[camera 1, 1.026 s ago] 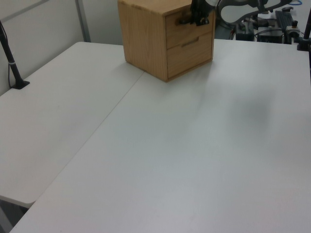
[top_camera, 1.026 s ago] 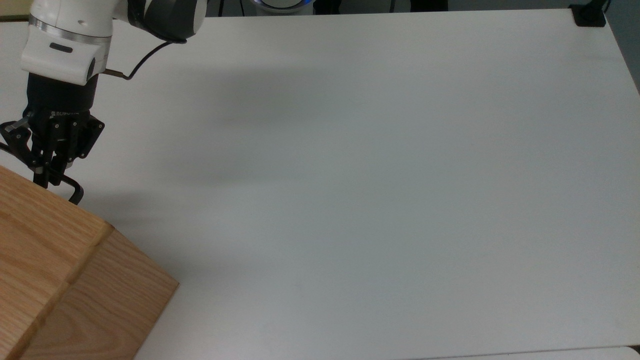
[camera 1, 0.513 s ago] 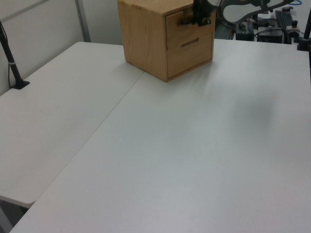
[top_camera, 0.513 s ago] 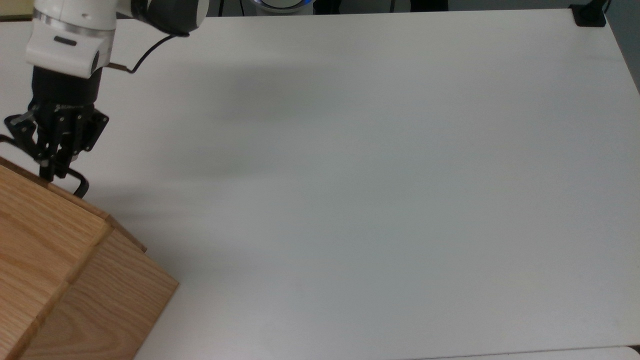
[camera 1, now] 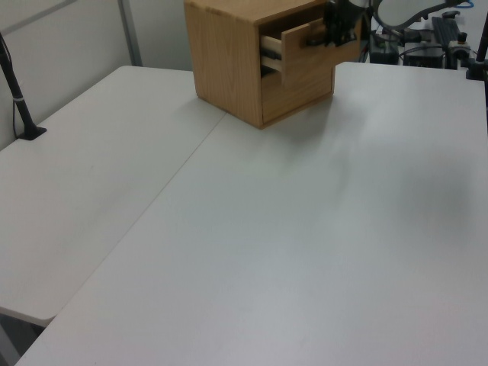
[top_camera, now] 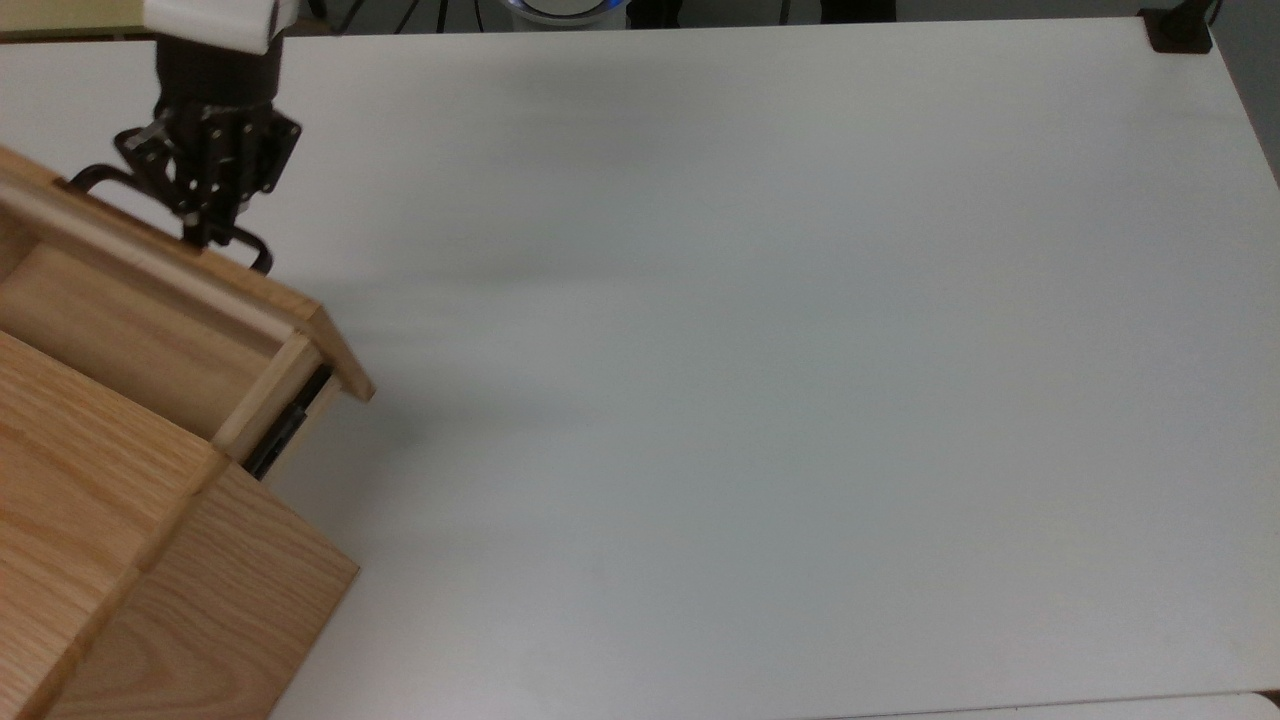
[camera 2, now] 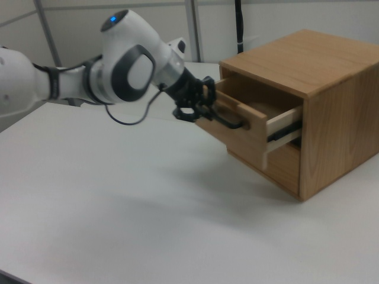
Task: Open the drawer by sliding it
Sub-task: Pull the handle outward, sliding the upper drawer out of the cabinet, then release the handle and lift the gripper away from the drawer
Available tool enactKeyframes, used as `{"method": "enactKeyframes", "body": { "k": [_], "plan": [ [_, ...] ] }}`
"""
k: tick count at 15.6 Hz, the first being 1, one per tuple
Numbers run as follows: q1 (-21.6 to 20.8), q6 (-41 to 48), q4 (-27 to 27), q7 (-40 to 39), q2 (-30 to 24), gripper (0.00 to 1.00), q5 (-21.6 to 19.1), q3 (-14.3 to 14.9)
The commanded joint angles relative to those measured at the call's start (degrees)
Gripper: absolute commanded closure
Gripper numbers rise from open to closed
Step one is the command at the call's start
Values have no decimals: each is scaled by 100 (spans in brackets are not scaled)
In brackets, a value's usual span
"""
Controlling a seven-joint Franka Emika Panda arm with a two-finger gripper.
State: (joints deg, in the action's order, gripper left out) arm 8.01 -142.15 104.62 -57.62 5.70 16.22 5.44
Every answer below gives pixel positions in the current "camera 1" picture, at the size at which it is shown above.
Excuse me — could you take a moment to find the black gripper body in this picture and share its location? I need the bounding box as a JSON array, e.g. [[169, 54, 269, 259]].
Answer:
[[323, 0, 364, 40]]

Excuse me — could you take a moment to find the wooden drawer with black handle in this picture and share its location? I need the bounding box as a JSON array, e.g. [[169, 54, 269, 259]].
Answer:
[[259, 16, 362, 89]]

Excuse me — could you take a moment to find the light wooden drawer cabinet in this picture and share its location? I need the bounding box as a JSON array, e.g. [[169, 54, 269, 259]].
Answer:
[[184, 0, 337, 130]]

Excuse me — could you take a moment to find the dark electronics box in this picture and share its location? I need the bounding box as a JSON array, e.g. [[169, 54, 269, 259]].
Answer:
[[368, 31, 400, 65]]

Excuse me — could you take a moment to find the grey rounded chair back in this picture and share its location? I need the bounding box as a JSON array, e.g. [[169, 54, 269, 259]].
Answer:
[[374, 0, 474, 31]]

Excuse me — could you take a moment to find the black computer box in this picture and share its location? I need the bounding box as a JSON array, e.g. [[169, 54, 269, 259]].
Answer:
[[403, 40, 448, 69]]

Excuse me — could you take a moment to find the black keyboard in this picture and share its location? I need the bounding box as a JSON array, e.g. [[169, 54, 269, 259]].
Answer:
[[432, 16, 464, 70]]

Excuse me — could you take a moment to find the emergency stop button box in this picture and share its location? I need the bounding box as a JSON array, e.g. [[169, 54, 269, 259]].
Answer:
[[448, 32, 471, 59]]

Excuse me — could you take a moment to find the black clamped stand pole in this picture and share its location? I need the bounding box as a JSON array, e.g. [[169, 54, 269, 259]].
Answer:
[[464, 21, 488, 82]]

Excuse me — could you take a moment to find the wooden drawer without handle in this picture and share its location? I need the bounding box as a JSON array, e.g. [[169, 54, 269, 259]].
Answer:
[[261, 65, 336, 126]]

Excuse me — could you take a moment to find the black camera stand pole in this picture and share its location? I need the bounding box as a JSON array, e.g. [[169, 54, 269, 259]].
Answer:
[[0, 31, 48, 141]]

